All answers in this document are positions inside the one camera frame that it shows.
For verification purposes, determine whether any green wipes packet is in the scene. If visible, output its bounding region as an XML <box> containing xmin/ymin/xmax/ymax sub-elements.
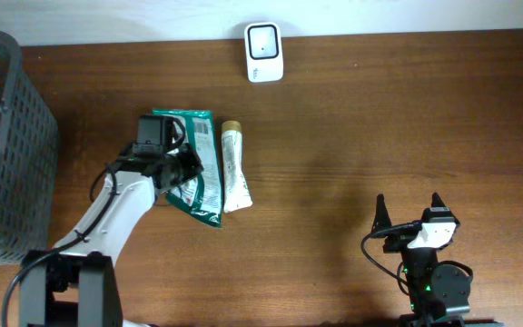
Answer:
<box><xmin>153</xmin><ymin>109</ymin><xmax>223</xmax><ymax>228</ymax></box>

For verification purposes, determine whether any white cream tube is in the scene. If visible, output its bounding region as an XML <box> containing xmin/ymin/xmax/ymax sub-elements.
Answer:
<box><xmin>222</xmin><ymin>121</ymin><xmax>252</xmax><ymax>213</ymax></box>

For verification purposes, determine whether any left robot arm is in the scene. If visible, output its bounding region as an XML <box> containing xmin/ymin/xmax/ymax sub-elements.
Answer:
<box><xmin>1</xmin><ymin>114</ymin><xmax>203</xmax><ymax>327</ymax></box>

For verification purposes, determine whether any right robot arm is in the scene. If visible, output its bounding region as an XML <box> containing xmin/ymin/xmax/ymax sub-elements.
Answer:
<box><xmin>360</xmin><ymin>193</ymin><xmax>473</xmax><ymax>326</ymax></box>

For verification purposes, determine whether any white barcode scanner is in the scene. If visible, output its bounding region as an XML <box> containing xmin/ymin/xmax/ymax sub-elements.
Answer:
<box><xmin>243</xmin><ymin>22</ymin><xmax>284</xmax><ymax>83</ymax></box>

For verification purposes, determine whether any grey plastic basket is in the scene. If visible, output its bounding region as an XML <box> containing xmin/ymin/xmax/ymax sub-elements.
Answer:
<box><xmin>0</xmin><ymin>32</ymin><xmax>59</xmax><ymax>265</ymax></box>

